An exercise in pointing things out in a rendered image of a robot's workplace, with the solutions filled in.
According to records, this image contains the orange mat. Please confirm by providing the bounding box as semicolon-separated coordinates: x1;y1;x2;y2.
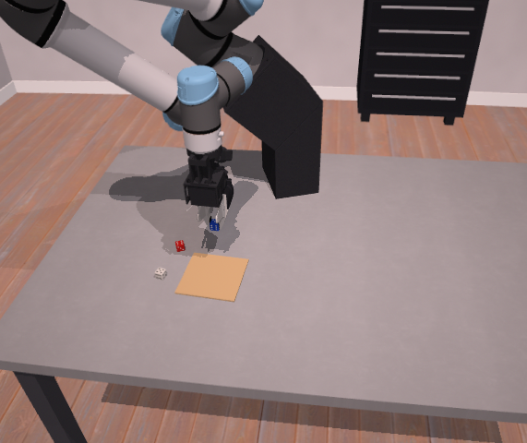
175;253;249;302

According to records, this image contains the red die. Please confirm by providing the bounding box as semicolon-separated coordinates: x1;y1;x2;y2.
175;240;185;252

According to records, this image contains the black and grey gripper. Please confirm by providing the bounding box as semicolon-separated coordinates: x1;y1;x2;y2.
184;145;234;230

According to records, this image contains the white die with black pips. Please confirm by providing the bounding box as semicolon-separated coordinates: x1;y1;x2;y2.
155;268;167;280

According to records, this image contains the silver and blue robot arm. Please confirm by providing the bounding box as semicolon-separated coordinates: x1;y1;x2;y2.
0;0;264;154

